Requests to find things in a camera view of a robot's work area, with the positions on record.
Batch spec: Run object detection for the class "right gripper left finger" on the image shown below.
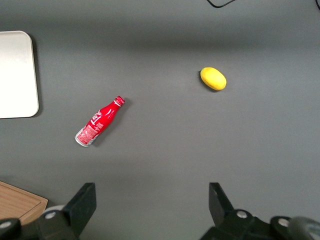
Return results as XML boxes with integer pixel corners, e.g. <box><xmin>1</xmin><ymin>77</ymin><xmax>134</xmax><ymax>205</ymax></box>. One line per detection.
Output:
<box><xmin>36</xmin><ymin>182</ymin><xmax>98</xmax><ymax>240</ymax></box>

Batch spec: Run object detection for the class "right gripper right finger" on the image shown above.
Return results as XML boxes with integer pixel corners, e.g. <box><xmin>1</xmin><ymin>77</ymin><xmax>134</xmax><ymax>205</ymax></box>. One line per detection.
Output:
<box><xmin>199</xmin><ymin>182</ymin><xmax>273</xmax><ymax>240</ymax></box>

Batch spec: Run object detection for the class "beige plastic tray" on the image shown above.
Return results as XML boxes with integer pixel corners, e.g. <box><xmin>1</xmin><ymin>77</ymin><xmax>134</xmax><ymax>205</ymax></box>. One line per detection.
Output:
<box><xmin>0</xmin><ymin>30</ymin><xmax>40</xmax><ymax>120</ymax></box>

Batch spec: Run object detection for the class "wooden two-drawer cabinet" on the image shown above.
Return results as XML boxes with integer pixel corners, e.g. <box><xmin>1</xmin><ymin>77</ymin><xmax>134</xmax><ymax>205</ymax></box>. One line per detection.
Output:
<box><xmin>0</xmin><ymin>180</ymin><xmax>49</xmax><ymax>226</ymax></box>

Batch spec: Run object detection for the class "red cola bottle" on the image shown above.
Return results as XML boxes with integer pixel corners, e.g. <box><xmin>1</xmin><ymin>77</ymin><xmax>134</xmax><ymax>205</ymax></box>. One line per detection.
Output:
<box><xmin>74</xmin><ymin>95</ymin><xmax>126</xmax><ymax>149</ymax></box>

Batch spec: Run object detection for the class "yellow lemon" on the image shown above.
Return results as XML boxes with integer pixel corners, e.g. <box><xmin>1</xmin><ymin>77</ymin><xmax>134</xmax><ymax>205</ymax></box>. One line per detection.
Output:
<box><xmin>199</xmin><ymin>66</ymin><xmax>228</xmax><ymax>92</ymax></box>

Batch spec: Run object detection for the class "black table cable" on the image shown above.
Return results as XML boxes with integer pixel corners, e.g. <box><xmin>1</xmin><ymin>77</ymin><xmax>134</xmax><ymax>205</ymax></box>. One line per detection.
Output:
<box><xmin>205</xmin><ymin>0</ymin><xmax>237</xmax><ymax>9</ymax></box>

